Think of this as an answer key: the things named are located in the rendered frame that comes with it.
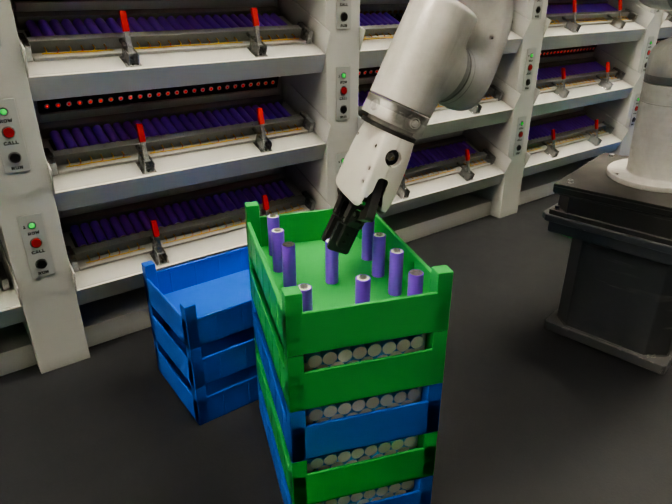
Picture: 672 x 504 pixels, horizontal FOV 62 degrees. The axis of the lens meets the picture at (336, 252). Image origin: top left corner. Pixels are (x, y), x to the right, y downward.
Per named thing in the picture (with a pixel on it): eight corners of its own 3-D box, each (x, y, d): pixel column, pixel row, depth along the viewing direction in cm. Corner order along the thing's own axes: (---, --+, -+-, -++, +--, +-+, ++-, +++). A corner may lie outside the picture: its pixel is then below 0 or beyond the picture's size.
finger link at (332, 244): (375, 217, 72) (353, 263, 74) (366, 209, 75) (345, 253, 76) (353, 210, 71) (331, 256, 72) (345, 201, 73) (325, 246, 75)
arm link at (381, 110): (442, 125, 69) (431, 147, 69) (413, 111, 76) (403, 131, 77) (385, 98, 65) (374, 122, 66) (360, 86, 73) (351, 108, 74)
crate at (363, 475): (434, 475, 79) (438, 431, 75) (293, 509, 74) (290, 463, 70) (364, 353, 105) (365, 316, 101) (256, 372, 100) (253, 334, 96)
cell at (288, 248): (282, 247, 74) (284, 291, 76) (296, 246, 74) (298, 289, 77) (280, 242, 75) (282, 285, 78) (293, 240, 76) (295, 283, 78)
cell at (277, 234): (286, 271, 82) (285, 230, 79) (274, 273, 81) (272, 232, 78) (284, 266, 83) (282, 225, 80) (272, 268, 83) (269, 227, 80)
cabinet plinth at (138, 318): (616, 173, 233) (619, 161, 230) (37, 364, 115) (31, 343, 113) (581, 164, 244) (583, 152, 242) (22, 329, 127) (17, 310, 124)
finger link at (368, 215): (386, 210, 68) (362, 230, 72) (386, 159, 71) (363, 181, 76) (378, 207, 67) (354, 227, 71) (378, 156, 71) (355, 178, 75)
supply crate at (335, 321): (449, 329, 69) (455, 271, 65) (286, 357, 63) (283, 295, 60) (367, 235, 95) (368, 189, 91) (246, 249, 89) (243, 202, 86)
